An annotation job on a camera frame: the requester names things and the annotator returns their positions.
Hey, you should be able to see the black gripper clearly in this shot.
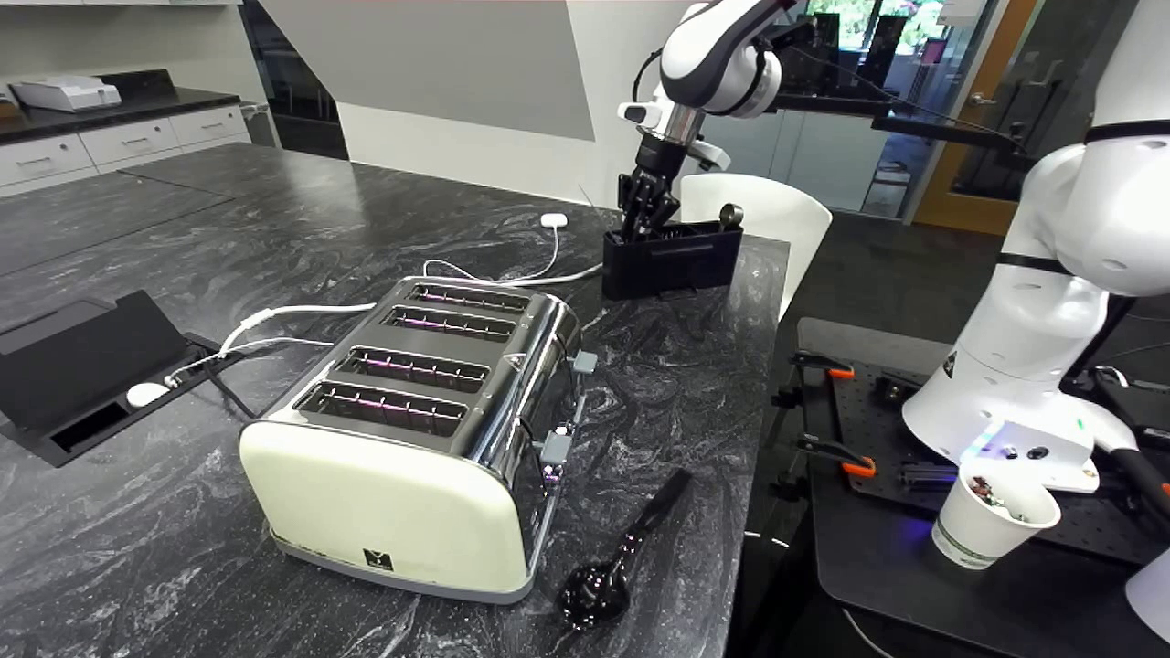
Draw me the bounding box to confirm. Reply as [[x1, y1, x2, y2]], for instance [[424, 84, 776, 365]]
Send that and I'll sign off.
[[618, 136, 689, 235]]

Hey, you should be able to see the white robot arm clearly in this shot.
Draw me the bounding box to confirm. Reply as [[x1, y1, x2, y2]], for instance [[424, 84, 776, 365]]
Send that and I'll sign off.
[[618, 0, 1170, 575]]

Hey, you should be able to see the black divided organizer box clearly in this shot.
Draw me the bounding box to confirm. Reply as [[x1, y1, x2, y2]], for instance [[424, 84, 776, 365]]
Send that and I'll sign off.
[[604, 215, 741, 298]]

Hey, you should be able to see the black table power outlet box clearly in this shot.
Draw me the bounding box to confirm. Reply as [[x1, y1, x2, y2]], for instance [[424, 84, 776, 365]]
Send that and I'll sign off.
[[0, 292, 212, 467]]

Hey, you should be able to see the white chair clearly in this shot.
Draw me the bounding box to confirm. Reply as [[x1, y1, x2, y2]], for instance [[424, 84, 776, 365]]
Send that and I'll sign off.
[[678, 173, 832, 314]]

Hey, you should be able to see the orange black clamp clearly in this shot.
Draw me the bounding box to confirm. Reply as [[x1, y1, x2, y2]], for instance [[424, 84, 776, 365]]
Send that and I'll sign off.
[[770, 356, 879, 481]]

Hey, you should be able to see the cream four-slot toaster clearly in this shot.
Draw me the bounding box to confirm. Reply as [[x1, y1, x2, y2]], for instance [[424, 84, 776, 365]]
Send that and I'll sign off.
[[239, 275, 582, 604]]

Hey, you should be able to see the white device on counter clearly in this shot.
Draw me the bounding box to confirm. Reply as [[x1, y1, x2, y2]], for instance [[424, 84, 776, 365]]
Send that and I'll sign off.
[[12, 77, 121, 114]]

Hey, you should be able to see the white cabinet counter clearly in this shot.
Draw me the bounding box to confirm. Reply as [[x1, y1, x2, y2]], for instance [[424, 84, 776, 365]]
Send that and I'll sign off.
[[0, 69, 250, 198]]

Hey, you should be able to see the white power cable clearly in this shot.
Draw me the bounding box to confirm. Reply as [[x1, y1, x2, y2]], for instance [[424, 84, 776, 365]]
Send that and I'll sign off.
[[214, 207, 607, 358]]

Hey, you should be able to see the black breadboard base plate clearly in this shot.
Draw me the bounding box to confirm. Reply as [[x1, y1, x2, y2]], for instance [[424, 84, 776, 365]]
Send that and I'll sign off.
[[803, 365, 1170, 642]]

